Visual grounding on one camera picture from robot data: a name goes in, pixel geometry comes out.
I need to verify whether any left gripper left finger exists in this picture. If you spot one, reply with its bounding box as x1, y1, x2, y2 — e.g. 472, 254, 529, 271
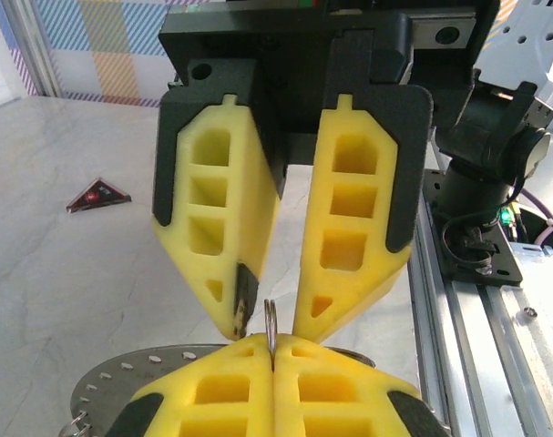
105, 334, 275, 437

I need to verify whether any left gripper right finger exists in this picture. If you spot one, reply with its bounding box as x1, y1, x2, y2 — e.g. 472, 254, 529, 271
274, 335, 451, 437

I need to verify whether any metal disc with key rings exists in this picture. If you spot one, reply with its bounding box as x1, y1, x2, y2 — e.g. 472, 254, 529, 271
59, 299, 377, 437

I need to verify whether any red black triangle piece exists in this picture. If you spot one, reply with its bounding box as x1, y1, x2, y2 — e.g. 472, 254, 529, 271
66, 177, 132, 214

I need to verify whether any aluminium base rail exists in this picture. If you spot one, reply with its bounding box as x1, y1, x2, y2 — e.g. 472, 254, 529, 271
407, 168, 553, 437

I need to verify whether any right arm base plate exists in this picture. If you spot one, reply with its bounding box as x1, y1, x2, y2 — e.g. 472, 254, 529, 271
433, 213, 524, 288

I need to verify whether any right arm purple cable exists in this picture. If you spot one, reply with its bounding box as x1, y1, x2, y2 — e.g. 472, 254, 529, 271
520, 188, 553, 252

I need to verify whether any aluminium frame post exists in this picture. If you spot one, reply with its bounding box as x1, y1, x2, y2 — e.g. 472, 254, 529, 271
5, 0, 62, 97

